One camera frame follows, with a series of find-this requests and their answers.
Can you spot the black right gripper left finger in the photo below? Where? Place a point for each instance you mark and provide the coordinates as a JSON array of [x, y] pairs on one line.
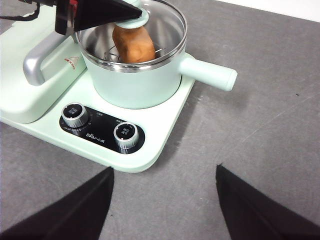
[[70, 212]]

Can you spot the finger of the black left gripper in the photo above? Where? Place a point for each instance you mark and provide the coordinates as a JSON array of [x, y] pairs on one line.
[[105, 12]]

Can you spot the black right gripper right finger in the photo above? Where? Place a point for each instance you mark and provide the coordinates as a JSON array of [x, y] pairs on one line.
[[262, 215]]

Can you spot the glass lid with green knob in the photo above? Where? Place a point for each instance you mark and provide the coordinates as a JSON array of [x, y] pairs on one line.
[[135, 23]]

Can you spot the brown potato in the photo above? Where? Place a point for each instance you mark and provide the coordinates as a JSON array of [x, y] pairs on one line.
[[135, 47]]

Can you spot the mint green griddle cover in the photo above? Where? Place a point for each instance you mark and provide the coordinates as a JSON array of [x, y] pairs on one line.
[[15, 87]]

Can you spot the silver dial knob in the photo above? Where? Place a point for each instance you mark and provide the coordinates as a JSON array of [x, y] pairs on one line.
[[75, 114], [126, 135]]

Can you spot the mint green breakfast machine base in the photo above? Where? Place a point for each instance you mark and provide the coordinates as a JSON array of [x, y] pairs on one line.
[[162, 120]]

